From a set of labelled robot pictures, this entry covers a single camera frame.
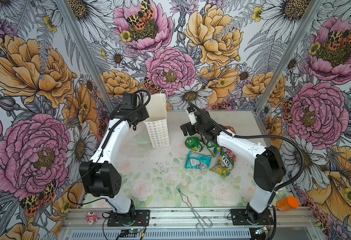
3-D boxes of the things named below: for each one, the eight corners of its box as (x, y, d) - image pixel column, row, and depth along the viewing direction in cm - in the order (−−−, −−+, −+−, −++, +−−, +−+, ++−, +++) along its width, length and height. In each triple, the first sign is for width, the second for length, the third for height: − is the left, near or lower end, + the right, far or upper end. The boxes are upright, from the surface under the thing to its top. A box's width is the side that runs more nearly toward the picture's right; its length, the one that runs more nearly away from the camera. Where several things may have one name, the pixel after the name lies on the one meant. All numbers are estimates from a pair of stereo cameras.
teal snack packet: (183, 167, 93) (184, 163, 89) (189, 152, 100) (190, 147, 96) (206, 176, 90) (208, 172, 85) (211, 159, 97) (212, 155, 92)
